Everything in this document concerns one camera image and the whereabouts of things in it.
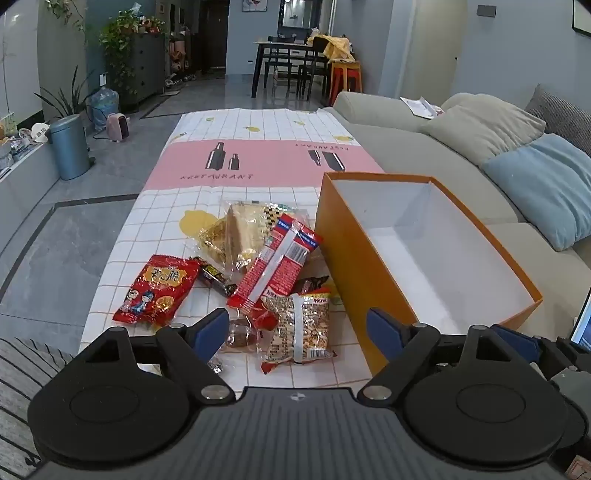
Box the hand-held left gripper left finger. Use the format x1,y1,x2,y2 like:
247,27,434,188
65,308,235,406

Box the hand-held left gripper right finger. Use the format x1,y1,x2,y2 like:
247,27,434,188
355,307,533,404

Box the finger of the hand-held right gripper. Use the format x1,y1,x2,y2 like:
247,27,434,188
491,324,542,364

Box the clear brown date packet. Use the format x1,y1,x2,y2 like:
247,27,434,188
217,316,266,354

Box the black sausage packet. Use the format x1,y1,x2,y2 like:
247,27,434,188
194,256,238,298

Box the red cartoon snack bag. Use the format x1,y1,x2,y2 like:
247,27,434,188
113,254,201,326

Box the orange cardboard box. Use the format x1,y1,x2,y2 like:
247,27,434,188
315,172,544,377

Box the dark brown candy packet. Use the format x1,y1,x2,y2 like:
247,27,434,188
295,275,333,296

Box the peanut packet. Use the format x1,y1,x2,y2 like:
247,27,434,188
259,288,338,374

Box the long red snack packet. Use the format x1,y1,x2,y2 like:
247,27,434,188
226,213,323,313

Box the yellow lattice pastry packet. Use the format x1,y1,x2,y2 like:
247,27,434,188
198,203,238,271

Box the sliced bread sandwich packet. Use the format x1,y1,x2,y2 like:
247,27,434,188
222,199,278,273

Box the white-cased phone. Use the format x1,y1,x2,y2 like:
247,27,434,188
570,286,591,347

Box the light blue cushion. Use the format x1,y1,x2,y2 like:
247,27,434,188
482,134,591,252

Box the printed pink and white tablecloth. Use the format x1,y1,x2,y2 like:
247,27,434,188
79,107,389,402

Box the beige sofa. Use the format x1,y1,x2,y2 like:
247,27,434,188
321,90,591,333

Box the grey striped rug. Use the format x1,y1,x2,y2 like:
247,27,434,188
0,338,81,480

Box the beige cushion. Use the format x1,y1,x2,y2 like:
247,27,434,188
422,104,547,167

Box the pink space heater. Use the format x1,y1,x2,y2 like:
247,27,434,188
107,112,131,142

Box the white papers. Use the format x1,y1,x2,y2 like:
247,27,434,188
399,96,444,120

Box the blue pedal bin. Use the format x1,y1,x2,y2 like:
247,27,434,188
48,114,90,181

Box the grey textured cushion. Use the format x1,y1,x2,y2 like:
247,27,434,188
524,84,591,153

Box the low grey cabinet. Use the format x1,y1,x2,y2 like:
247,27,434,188
0,138,61,185

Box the blue water jug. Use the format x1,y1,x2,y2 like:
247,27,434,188
88,87,120,132

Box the red plastic stool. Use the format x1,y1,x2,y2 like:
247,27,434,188
329,60,363,106

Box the potted leafy plant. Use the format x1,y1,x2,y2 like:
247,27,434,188
34,69,93,121

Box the grey drawer cabinet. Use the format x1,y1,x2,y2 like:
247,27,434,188
117,32,167,109

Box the black dining chair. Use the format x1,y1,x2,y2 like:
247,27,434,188
298,46,333,100
265,36,296,88

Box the shoe rack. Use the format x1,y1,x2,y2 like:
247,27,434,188
165,28,195,86

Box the yellow cloth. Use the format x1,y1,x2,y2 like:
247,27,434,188
307,32,356,63

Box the black dining table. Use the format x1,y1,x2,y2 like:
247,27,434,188
252,39,333,99

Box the trailing green plant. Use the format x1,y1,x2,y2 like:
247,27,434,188
99,11,139,93

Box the dark framed mirror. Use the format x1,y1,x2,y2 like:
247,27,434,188
277,0,315,29

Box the framed wall painting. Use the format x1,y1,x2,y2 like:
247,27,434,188
571,0,591,35

